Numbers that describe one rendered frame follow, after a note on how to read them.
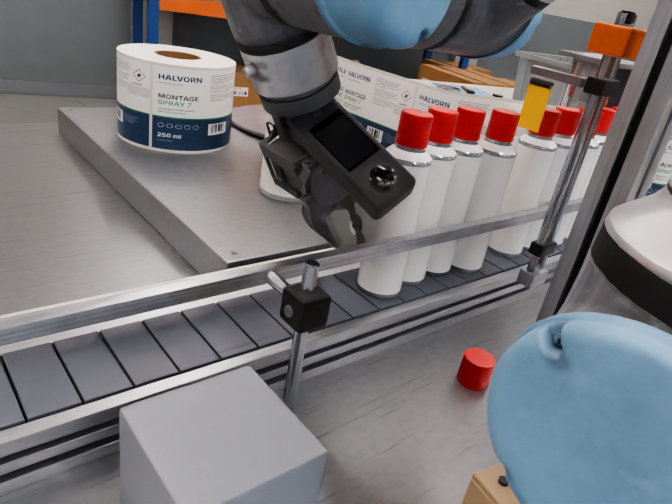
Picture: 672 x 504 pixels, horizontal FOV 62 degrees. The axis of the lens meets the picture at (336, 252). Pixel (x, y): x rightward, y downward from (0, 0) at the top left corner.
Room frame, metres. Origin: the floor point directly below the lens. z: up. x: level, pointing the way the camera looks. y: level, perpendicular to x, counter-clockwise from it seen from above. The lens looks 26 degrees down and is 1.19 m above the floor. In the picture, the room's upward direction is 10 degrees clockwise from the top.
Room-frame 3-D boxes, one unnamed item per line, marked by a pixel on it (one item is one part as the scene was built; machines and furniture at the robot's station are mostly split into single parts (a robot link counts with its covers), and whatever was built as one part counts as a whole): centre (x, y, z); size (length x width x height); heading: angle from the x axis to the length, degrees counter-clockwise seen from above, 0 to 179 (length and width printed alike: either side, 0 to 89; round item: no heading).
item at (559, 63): (2.87, -1.01, 0.91); 0.60 x 0.40 x 0.22; 125
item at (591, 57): (1.04, -0.40, 1.14); 0.14 x 0.11 x 0.01; 133
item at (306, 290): (0.40, 0.03, 0.91); 0.07 x 0.03 x 0.17; 43
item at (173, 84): (1.01, 0.33, 0.95); 0.20 x 0.20 x 0.14
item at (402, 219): (0.57, -0.06, 0.98); 0.05 x 0.05 x 0.20
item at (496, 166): (0.68, -0.17, 0.98); 0.05 x 0.05 x 0.20
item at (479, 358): (0.50, -0.17, 0.85); 0.03 x 0.03 x 0.03
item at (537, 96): (0.70, -0.20, 1.09); 0.03 x 0.01 x 0.06; 43
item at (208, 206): (1.08, 0.06, 0.86); 0.80 x 0.67 x 0.05; 133
